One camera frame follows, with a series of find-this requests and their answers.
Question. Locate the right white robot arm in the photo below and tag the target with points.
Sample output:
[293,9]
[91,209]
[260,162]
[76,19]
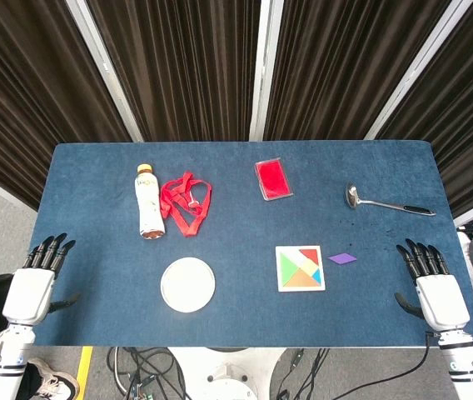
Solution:
[465,366]

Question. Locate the dark brown pleated curtain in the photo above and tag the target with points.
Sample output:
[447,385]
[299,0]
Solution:
[336,66]
[461,108]
[178,66]
[24,104]

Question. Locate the white and black sneaker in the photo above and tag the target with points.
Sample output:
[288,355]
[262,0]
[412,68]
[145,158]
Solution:
[55,381]

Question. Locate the green triangle tangram piece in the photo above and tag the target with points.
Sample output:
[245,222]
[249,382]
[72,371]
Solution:
[287,270]

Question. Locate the white frame post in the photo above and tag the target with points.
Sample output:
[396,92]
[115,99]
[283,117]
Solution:
[419,66]
[103,66]
[263,66]

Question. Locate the purple parallelogram piece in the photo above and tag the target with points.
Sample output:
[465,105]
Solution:
[342,258]

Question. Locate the blue fabric table mat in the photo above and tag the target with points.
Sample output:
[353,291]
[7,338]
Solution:
[240,225]

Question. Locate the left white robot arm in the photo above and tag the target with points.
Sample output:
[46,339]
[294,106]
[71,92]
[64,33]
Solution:
[7,358]

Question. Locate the colourful tangram puzzle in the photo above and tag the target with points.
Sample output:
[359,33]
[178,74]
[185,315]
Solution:
[280,288]

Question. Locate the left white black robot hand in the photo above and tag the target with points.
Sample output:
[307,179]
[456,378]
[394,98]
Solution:
[28,296]

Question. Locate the tea bottle with yellow cap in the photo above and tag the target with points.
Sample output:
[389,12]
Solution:
[149,204]

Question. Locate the red triangle tangram piece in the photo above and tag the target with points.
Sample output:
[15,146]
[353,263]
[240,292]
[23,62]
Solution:
[310,253]

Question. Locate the blue triangle tangram piece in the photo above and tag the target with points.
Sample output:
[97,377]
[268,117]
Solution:
[317,275]

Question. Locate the yellow square tangram piece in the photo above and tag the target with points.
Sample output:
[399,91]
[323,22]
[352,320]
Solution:
[310,268]

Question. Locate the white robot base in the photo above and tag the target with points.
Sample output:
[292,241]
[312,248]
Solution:
[228,371]

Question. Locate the round steel plate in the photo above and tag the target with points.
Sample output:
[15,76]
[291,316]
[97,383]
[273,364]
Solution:
[187,284]

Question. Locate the orange triangle tangram piece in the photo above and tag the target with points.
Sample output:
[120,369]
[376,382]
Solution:
[302,280]

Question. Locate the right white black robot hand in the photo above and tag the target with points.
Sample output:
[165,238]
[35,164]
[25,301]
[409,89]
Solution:
[442,302]

